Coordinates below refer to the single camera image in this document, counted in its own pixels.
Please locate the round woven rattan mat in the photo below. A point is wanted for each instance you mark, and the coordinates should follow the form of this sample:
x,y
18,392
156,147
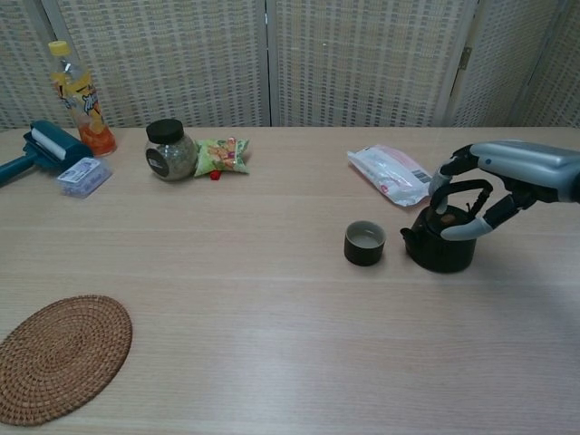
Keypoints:
x,y
59,358

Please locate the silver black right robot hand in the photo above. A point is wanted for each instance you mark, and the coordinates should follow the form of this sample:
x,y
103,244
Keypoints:
x,y
534,167

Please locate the small round green lid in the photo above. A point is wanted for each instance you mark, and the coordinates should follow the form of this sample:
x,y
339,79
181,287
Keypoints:
x,y
362,254

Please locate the orange drink bottle yellow cap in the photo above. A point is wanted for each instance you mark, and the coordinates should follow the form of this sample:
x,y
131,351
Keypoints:
x,y
93,129

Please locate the green snack bag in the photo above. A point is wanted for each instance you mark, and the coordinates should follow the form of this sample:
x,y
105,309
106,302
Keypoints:
x,y
222,156

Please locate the woven folding screen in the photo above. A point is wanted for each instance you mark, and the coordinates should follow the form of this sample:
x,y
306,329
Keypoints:
x,y
362,59

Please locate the small red candy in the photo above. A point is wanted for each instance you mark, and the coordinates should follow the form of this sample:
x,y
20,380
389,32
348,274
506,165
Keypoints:
x,y
215,175

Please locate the small clear plastic box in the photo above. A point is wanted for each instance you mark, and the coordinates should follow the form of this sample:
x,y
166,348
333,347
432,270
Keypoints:
x,y
84,179

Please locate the white pink plastic package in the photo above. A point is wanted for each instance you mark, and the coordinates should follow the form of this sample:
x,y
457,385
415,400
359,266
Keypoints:
x,y
394,174

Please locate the glass jar black lid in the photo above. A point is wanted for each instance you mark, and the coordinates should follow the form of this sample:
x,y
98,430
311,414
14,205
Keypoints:
x,y
172,158

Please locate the teal lint roller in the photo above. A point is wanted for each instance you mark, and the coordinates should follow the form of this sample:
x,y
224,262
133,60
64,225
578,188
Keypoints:
x,y
70,150

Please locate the brass screen hinge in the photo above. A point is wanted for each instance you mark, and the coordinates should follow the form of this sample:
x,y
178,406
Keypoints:
x,y
464,58

